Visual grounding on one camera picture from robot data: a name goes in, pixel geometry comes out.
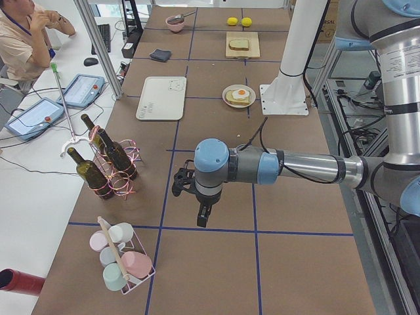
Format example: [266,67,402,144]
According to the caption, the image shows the blue teach pendant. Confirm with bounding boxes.
[5,98,64,140]
[63,73,105,109]

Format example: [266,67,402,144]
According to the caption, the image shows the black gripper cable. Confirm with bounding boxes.
[236,116,339,184]

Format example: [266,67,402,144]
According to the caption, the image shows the yellow lemon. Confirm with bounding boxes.
[226,17,238,26]
[241,17,253,28]

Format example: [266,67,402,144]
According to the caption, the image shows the black keyboard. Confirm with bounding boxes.
[97,24,111,53]

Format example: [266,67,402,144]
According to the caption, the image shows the blue teach pendant far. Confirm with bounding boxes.
[63,73,105,109]

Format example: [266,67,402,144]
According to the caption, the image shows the white wire cup rack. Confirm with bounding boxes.
[90,217,156,295]

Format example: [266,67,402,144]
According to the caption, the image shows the copper wire bottle rack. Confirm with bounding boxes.
[95,140,139,199]

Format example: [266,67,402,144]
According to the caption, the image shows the yellow lemon right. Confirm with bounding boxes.
[241,17,253,28]

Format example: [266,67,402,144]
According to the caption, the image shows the wooden rack handle stick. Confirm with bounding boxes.
[97,216,129,280]

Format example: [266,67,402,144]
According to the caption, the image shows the green wine bottle middle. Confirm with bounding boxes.
[98,128,138,180]

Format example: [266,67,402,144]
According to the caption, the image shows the metal reaching pole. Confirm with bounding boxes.
[50,62,89,158]

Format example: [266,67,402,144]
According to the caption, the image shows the aluminium frame post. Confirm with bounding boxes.
[74,0,123,100]

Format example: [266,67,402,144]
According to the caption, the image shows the grey cup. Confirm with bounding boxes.
[99,247,116,268]

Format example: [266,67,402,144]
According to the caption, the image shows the wooden cutting board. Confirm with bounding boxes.
[225,31,261,59]

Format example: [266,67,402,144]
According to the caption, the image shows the blue teach pendant near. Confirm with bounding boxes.
[5,98,64,140]

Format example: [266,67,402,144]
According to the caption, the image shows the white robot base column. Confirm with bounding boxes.
[260,0,329,116]

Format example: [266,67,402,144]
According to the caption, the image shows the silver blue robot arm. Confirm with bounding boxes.
[172,1,419,227]

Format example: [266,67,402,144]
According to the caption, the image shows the green wine bottle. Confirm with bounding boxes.
[98,128,138,180]
[67,147,114,200]
[81,114,108,160]

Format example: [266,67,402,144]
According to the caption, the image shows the green wine bottle front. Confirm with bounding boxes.
[67,147,114,200]

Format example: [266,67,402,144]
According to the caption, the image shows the white cup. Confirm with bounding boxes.
[108,222,134,243]

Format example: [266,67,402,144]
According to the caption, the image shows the pink bowl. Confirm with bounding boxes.
[165,15,184,33]

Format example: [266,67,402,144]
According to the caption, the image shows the black computer mouse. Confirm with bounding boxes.
[83,57,98,67]

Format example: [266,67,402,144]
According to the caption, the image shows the seated person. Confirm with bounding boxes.
[1,1,75,82]

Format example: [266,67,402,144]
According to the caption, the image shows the round white plate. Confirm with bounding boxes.
[222,85,256,108]

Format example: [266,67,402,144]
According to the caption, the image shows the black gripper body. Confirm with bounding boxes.
[172,159,222,211]

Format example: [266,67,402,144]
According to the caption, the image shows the cream bear serving tray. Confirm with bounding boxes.
[136,76,187,121]

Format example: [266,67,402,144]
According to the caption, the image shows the green wine bottle back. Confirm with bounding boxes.
[81,114,108,160]

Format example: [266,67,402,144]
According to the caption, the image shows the black computer box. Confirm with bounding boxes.
[121,43,135,59]

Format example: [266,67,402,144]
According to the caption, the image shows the folded grey cloth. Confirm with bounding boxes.
[150,49,172,62]

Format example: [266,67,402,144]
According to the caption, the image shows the mint green cup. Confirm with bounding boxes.
[102,262,127,291]

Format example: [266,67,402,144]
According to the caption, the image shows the light pink cup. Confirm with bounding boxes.
[89,231,108,252]

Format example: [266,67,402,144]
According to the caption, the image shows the metal scoop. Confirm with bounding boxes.
[167,11,196,24]

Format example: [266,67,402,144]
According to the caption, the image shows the red tube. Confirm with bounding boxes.
[1,268,45,296]

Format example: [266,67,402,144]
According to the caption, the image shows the yellow lemon left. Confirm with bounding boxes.
[226,17,238,26]

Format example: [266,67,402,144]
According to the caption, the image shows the bread slice with fried egg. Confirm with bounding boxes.
[225,89,250,106]

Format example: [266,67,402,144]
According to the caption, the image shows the pink cup large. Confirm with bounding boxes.
[121,251,152,279]

